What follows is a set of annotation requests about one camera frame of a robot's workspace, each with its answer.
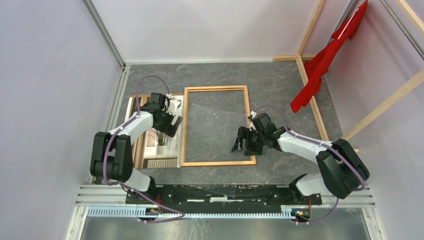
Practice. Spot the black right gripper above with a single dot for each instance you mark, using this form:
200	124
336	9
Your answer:
244	133

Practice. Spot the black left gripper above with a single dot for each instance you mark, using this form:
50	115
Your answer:
169	129

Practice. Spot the golden wooden picture frame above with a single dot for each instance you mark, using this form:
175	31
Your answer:
193	89

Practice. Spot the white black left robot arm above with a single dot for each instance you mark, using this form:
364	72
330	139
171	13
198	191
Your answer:
111	157

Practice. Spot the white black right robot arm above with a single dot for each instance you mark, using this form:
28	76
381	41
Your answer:
341	171

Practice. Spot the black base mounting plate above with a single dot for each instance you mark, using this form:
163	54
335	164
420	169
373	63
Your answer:
229	199

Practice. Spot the light wooden beam structure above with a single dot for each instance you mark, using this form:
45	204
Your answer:
405	89

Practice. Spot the right controller board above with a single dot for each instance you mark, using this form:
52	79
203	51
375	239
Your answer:
301	215

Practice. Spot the controller board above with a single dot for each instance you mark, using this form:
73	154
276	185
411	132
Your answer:
153	211
301	215

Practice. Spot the left controller board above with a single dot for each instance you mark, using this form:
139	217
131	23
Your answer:
153	211

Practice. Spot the red cloth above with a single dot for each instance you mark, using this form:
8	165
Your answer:
320	64

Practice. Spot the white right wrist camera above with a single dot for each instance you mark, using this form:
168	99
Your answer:
254	116

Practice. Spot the aluminium rail frame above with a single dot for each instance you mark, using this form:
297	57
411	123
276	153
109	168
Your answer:
109	201

